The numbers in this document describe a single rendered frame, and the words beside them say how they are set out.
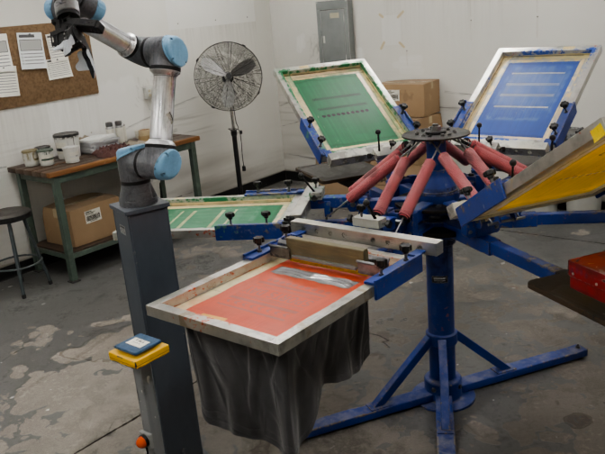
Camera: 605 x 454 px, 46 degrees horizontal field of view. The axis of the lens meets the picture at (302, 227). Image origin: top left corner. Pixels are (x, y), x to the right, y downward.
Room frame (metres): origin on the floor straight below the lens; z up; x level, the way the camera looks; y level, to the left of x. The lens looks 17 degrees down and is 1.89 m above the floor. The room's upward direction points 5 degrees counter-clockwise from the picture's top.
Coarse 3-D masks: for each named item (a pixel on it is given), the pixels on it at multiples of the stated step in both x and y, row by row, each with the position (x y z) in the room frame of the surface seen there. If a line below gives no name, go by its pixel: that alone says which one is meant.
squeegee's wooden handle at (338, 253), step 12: (288, 240) 2.58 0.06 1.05; (300, 240) 2.54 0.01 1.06; (312, 240) 2.52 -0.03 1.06; (300, 252) 2.54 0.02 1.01; (312, 252) 2.50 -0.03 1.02; (324, 252) 2.47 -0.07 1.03; (336, 252) 2.43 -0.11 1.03; (348, 252) 2.40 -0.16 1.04; (360, 252) 2.36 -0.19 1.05; (348, 264) 2.40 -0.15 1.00
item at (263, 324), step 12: (336, 276) 2.41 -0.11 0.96; (348, 276) 2.40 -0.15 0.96; (360, 276) 2.39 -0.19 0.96; (372, 276) 2.38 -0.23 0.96; (324, 288) 2.30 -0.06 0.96; (336, 288) 2.29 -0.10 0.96; (348, 288) 2.28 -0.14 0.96; (324, 300) 2.19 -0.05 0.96; (336, 300) 2.19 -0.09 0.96; (300, 312) 2.12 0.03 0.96; (312, 312) 2.11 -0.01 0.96; (240, 324) 2.06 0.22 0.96; (252, 324) 2.05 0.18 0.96; (264, 324) 2.04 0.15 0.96; (276, 324) 2.04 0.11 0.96; (288, 324) 2.03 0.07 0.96; (276, 336) 1.95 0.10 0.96
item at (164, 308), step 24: (240, 264) 2.52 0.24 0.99; (264, 264) 2.60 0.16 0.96; (192, 288) 2.32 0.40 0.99; (360, 288) 2.18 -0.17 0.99; (168, 312) 2.13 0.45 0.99; (336, 312) 2.04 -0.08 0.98; (216, 336) 1.99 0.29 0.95; (240, 336) 1.92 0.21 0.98; (264, 336) 1.89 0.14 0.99; (288, 336) 1.87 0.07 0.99
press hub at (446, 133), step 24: (432, 144) 3.08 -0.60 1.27; (408, 192) 3.28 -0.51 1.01; (432, 192) 3.04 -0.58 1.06; (456, 192) 3.06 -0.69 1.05; (432, 216) 3.08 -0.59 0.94; (432, 264) 3.07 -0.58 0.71; (432, 288) 3.07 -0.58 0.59; (432, 312) 3.08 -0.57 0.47; (432, 336) 3.07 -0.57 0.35; (456, 336) 3.08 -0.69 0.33; (432, 360) 3.09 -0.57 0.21; (432, 384) 3.06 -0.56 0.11; (456, 384) 3.04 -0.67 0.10; (432, 408) 3.00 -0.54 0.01; (456, 408) 2.98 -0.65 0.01
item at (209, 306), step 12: (288, 264) 2.57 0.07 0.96; (300, 264) 2.56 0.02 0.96; (264, 276) 2.47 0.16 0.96; (276, 276) 2.46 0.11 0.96; (288, 276) 2.45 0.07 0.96; (240, 288) 2.36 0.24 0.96; (216, 300) 2.28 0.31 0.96; (192, 312) 2.19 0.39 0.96; (204, 312) 2.18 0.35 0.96; (216, 312) 2.18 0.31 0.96; (228, 312) 2.17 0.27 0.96; (240, 312) 2.16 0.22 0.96
